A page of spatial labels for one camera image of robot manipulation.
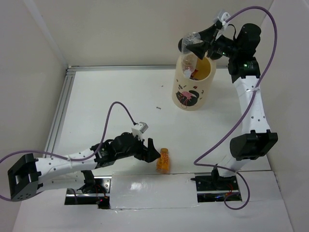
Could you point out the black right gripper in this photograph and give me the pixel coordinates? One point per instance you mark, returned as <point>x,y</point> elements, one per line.
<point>207,36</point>

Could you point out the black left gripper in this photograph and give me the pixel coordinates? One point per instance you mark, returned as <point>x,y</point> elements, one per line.
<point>148,154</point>

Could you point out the orange juice bottle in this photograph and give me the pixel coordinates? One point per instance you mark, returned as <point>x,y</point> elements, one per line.
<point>163,163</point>

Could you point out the clear unlabelled plastic bottle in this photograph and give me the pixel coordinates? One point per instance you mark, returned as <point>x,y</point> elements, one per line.
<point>188,58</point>

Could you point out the red label plastic bottle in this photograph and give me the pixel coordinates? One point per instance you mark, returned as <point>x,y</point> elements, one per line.
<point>192,76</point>

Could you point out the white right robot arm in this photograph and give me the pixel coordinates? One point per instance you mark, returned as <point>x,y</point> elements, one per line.
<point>256,137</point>

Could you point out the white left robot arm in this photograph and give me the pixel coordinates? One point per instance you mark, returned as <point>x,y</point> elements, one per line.
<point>30,175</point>

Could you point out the cream bin with black ears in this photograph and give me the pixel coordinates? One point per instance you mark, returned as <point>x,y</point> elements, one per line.
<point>189,94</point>

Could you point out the white taped cover sheet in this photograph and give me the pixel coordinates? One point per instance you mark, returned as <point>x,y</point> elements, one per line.
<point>153,191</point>

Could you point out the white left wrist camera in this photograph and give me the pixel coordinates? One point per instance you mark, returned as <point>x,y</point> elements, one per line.
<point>139,129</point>

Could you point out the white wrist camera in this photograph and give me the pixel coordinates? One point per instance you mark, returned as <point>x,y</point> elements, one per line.
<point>222,18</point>
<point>139,129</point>

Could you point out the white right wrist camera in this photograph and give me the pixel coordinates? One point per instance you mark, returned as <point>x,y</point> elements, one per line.
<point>222,18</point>

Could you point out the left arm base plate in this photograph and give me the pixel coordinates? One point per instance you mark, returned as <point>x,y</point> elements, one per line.
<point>98,196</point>

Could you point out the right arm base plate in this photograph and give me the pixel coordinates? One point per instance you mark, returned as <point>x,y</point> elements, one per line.
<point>209,190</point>

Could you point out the aluminium frame rail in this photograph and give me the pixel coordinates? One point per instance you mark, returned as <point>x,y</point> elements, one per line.
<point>98,102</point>

